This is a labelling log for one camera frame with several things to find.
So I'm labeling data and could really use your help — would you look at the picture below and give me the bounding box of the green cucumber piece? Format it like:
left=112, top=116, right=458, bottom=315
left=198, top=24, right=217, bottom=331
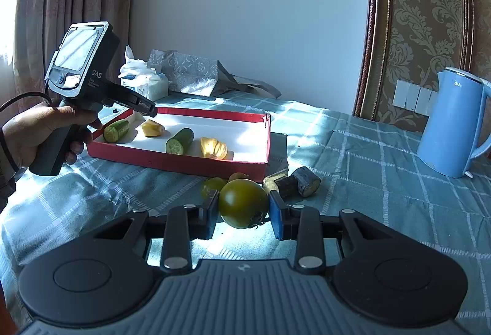
left=103, top=119, right=131, bottom=144
left=165, top=127, right=195, bottom=155

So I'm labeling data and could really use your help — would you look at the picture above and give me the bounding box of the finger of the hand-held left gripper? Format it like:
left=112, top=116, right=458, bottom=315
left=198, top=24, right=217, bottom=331
left=111, top=85, right=158, bottom=118

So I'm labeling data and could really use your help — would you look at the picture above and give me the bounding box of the white tissue pack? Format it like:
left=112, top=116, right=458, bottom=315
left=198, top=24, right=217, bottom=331
left=118, top=45, right=169, bottom=101

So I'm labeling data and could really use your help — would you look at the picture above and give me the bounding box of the grey patterned bag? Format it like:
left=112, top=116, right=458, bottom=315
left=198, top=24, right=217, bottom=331
left=148, top=49, right=282, bottom=99

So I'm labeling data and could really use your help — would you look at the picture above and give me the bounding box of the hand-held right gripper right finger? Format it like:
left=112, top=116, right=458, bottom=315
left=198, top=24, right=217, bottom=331
left=267, top=190, right=388, bottom=275

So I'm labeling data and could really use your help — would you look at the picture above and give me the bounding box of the blue electric kettle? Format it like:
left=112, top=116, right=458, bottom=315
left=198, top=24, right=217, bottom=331
left=417, top=67, right=491, bottom=179

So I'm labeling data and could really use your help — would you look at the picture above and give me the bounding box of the black cable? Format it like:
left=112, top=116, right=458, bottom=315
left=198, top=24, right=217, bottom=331
left=0, top=91, right=52, bottom=115

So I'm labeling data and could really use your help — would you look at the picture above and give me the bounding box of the white wall switch panel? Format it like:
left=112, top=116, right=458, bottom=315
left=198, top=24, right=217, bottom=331
left=392, top=79, right=440, bottom=117

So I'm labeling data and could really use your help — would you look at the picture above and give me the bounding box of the person's left forearm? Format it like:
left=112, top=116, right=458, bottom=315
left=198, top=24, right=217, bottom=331
left=0, top=128, right=19, bottom=213

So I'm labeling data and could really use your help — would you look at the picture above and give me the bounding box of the red cardboard box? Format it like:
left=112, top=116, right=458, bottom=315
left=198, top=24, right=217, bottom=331
left=87, top=107, right=272, bottom=183

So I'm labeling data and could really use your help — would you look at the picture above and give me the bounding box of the dark sugarcane piece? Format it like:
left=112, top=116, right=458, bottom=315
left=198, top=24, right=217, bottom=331
left=262, top=173, right=299, bottom=200
left=292, top=166, right=322, bottom=198

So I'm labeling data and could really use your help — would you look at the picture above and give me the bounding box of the person's left hand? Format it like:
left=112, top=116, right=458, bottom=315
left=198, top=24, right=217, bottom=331
left=2, top=105, right=103, bottom=169

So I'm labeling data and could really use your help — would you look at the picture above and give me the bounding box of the green tomato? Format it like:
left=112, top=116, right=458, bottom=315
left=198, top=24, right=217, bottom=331
left=218, top=179, right=270, bottom=230
left=201, top=177, right=228, bottom=201

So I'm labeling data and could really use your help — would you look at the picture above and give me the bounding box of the brown wall trim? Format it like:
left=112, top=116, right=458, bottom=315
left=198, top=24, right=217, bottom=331
left=353, top=0, right=476, bottom=121

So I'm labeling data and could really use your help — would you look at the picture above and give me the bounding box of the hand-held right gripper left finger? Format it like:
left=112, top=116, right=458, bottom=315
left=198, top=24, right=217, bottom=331
left=92, top=194, right=220, bottom=273

